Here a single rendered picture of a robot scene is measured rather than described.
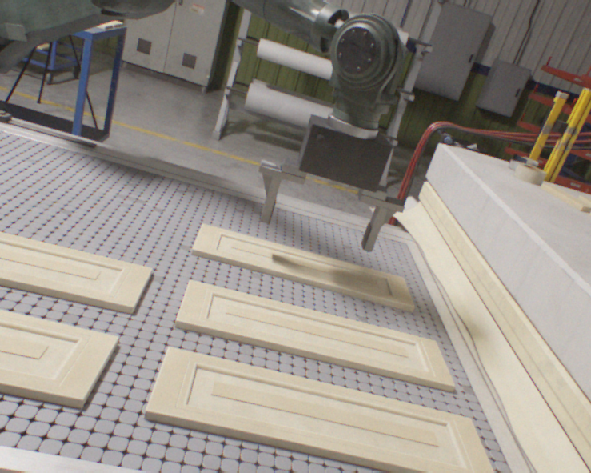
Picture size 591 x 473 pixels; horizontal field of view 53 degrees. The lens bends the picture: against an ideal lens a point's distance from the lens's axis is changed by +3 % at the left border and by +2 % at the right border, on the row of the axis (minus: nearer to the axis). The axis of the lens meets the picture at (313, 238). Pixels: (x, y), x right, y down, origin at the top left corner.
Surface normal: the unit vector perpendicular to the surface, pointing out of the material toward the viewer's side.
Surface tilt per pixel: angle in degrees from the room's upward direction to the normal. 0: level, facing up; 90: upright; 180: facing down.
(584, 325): 90
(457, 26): 90
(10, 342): 0
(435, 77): 90
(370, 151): 90
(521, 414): 1
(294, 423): 11
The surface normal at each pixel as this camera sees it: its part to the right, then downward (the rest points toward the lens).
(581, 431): -0.95, -0.26
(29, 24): -0.36, 0.17
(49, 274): 0.29, -0.80
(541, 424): -0.59, -0.74
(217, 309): 0.11, -0.92
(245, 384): 0.28, -0.94
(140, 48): 0.03, 0.39
